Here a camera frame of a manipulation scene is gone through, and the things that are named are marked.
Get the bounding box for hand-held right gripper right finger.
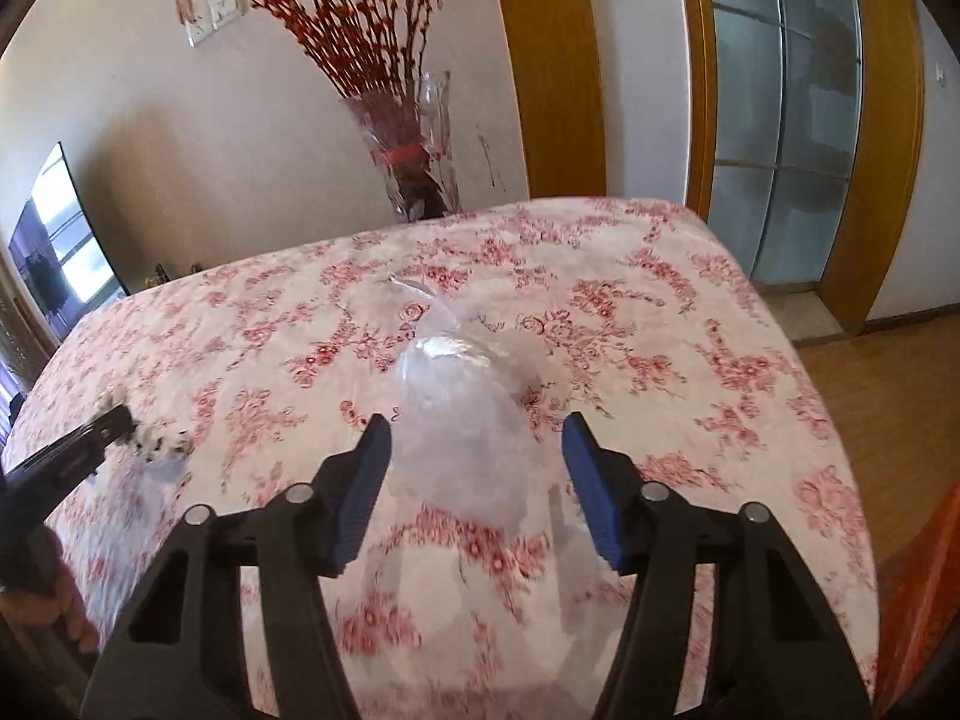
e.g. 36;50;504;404
561;411;875;720

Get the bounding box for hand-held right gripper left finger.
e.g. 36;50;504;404
81;412;393;720

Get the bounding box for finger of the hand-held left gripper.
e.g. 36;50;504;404
2;403;137;488

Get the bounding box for small dark speckled scrap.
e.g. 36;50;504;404
111;388;192;462

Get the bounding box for clear plastic bag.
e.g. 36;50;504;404
385;275;554;531

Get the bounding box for orange plastic waste basket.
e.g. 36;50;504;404
872;478;960;715

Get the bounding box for person's left hand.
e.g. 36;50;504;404
0;525;101;653

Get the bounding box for floral pink tablecloth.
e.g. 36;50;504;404
0;196;880;720

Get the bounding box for flat screen television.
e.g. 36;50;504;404
7;141;131;347

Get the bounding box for clear glass vase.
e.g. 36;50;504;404
340;71;464;224

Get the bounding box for frosted glass panel door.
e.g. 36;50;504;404
707;0;865;287

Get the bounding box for wooden doorway trim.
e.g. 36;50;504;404
487;0;609;205

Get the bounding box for red blossom branches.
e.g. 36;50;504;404
191;0;452;104

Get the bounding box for wooden door frame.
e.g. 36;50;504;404
673;0;929;336

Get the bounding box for white wall socket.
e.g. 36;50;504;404
185;0;248;48

